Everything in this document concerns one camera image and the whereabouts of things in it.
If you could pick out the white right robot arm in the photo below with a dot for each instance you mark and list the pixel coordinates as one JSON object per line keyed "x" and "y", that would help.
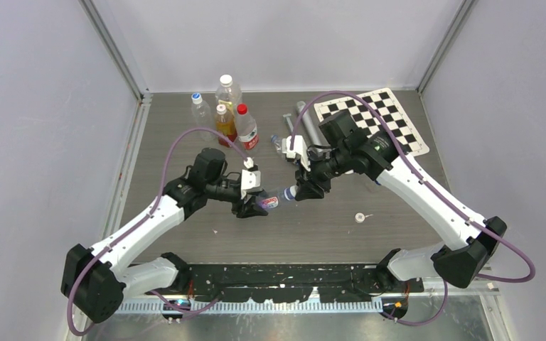
{"x": 464, "y": 249}

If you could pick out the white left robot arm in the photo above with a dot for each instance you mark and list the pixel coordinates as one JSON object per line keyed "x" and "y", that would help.
{"x": 98, "y": 279}

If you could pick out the blue white cap bottle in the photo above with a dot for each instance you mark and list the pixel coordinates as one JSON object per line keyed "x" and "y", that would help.
{"x": 201, "y": 112}

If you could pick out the clear bottle pink label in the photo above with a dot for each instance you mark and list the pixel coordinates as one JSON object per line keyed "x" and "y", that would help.
{"x": 273, "y": 199}

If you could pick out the red cap clear bottle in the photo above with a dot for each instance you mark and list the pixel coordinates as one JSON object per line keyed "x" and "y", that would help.
{"x": 246, "y": 127}

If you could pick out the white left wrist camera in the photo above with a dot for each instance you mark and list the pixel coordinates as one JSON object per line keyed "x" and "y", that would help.
{"x": 250, "y": 178}

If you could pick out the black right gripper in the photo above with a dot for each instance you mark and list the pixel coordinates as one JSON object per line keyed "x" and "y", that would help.
{"x": 310, "y": 186}

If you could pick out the black white chessboard mat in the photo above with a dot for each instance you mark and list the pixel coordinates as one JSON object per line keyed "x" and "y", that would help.
{"x": 389, "y": 108}

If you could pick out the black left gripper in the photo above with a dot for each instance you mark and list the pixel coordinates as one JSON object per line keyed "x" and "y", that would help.
{"x": 249, "y": 209}

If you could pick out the amber liquid bottle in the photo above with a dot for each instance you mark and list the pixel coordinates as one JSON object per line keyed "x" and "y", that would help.
{"x": 224, "y": 122}

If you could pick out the tall white cap bottle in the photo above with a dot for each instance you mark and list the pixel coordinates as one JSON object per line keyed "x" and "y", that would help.
{"x": 228, "y": 93}

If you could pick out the white bottle cap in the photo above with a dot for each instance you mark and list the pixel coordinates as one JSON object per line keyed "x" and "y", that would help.
{"x": 360, "y": 217}
{"x": 292, "y": 192}

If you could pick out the Pepsi label clear bottle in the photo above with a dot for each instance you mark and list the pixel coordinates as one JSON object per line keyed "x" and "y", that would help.
{"x": 280, "y": 145}

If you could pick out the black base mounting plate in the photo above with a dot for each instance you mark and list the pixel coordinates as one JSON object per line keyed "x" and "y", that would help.
{"x": 286, "y": 283}

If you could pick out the silver microphone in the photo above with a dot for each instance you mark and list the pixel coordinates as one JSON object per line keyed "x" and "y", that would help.
{"x": 309, "y": 126}

